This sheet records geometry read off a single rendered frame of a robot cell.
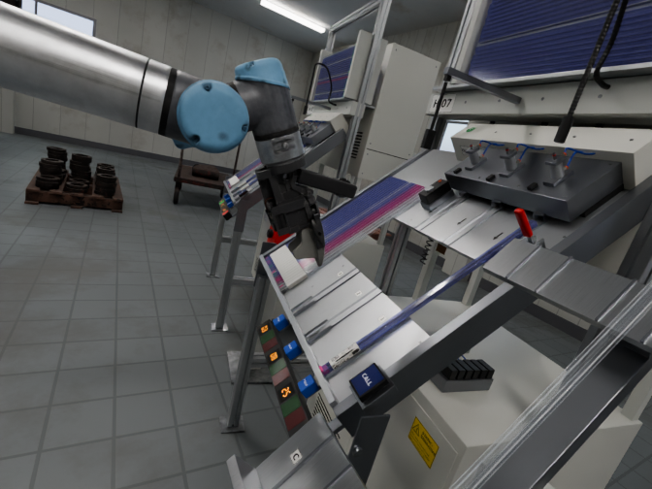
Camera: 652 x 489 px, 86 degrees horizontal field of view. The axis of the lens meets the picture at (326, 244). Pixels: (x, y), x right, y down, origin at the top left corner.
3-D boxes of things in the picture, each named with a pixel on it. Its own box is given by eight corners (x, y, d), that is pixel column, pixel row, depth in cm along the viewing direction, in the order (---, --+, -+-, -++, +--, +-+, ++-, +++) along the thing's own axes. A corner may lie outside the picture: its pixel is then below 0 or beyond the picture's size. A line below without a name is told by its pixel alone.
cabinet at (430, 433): (377, 646, 85) (466, 447, 69) (299, 423, 147) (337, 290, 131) (551, 579, 111) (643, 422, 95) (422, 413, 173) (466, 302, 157)
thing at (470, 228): (520, 299, 63) (514, 278, 61) (362, 210, 121) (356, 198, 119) (651, 201, 67) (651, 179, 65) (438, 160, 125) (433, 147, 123)
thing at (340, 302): (346, 415, 58) (339, 405, 56) (269, 264, 116) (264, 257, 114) (438, 348, 60) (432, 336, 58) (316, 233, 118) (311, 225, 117)
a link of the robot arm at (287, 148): (292, 128, 62) (306, 130, 55) (299, 154, 64) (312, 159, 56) (251, 140, 60) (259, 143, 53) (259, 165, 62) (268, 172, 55)
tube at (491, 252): (324, 375, 63) (321, 372, 62) (322, 371, 64) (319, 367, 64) (537, 225, 69) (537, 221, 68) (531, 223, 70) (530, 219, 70)
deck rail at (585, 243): (352, 438, 57) (336, 417, 54) (347, 428, 59) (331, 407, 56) (664, 204, 65) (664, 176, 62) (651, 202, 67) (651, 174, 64)
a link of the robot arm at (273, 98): (224, 71, 55) (275, 59, 57) (245, 141, 60) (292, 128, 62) (230, 64, 48) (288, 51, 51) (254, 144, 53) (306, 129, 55)
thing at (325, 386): (347, 428, 59) (328, 405, 55) (270, 272, 117) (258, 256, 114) (353, 423, 59) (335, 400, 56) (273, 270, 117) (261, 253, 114)
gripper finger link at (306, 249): (297, 274, 67) (284, 231, 64) (325, 263, 69) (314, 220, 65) (302, 280, 65) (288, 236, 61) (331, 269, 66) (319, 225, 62)
